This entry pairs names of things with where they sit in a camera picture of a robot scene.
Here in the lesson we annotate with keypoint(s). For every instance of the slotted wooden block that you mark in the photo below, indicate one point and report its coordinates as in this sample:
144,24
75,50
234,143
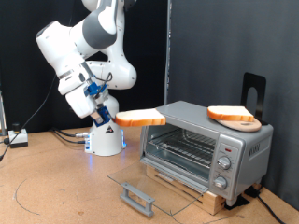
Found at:
215,202

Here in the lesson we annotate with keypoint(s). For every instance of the black metal bookend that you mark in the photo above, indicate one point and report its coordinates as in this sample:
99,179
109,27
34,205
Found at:
249,81

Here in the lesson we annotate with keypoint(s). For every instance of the vertical metal pole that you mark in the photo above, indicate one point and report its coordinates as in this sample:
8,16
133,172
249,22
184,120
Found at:
168,46

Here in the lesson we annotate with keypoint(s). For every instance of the silver toaster oven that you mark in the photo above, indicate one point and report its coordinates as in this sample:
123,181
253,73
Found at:
255,149

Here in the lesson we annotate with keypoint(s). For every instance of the white bread slice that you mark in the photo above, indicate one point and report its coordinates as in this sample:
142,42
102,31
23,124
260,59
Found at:
140,117
230,113

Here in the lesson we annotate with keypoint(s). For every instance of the metal frame post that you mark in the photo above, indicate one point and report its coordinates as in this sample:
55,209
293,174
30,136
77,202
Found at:
2,118

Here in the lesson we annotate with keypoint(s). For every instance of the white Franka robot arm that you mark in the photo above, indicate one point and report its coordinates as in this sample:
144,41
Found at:
106,71

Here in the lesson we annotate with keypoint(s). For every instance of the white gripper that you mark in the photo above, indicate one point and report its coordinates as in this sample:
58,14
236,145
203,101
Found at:
78,99

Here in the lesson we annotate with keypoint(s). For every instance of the round wooden board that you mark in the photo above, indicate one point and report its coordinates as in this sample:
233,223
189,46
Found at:
246,126

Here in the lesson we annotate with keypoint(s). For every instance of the silver oven knob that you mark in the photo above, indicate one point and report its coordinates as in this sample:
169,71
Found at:
224,162
220,182

